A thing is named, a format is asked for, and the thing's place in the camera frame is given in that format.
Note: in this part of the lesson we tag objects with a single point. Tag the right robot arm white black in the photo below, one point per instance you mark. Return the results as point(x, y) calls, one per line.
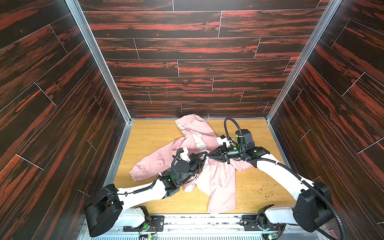
point(313, 207)

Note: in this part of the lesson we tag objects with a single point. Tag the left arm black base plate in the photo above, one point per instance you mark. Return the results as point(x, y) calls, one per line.
point(154, 224)

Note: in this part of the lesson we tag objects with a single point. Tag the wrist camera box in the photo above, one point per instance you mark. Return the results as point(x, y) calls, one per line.
point(244, 138)
point(184, 155)

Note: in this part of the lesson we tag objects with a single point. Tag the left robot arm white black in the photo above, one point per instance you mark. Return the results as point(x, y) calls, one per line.
point(108, 207)

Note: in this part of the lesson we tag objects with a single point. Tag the pink zip-up jacket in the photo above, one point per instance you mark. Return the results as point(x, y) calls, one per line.
point(217, 179)

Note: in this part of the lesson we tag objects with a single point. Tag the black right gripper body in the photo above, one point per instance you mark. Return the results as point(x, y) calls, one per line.
point(223, 153)

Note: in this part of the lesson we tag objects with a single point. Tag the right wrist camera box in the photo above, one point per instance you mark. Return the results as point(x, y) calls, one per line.
point(244, 138)

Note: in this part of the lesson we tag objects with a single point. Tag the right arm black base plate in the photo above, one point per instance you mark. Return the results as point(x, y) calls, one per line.
point(255, 223)

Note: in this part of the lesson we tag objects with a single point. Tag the aluminium front rail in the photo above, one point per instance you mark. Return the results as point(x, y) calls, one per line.
point(210, 227)

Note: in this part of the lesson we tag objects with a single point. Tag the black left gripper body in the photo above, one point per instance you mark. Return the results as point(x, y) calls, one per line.
point(197, 161)

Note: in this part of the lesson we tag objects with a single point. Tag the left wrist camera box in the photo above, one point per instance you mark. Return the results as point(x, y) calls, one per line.
point(184, 155)

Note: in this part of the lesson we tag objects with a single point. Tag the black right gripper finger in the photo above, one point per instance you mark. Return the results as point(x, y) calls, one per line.
point(216, 154)
point(221, 159)

